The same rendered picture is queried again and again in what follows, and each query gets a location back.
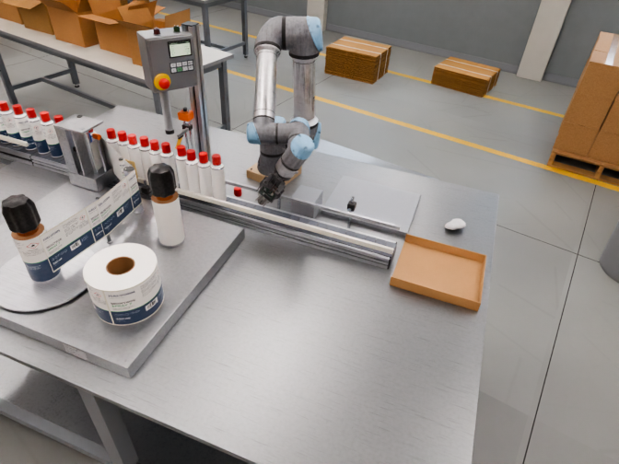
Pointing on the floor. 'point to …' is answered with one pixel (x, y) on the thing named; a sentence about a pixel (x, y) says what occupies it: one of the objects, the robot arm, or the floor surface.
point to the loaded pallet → (593, 115)
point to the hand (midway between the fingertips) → (262, 201)
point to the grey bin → (612, 256)
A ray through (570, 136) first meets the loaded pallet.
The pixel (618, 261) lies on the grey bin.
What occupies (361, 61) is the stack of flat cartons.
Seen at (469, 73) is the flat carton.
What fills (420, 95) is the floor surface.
